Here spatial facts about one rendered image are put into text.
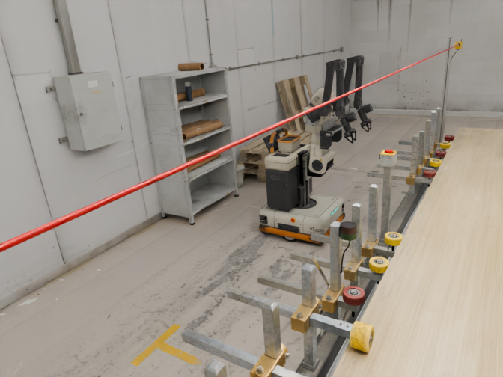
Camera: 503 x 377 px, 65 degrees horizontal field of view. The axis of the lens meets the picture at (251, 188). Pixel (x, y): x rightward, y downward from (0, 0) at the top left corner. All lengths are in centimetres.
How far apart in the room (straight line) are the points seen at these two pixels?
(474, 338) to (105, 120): 307
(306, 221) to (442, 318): 223
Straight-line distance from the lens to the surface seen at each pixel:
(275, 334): 115
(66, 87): 350
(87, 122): 352
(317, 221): 354
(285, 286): 166
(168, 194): 434
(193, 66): 436
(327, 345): 164
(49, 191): 366
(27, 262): 371
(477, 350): 143
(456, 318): 153
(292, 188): 362
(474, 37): 921
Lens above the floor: 181
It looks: 21 degrees down
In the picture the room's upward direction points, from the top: 4 degrees counter-clockwise
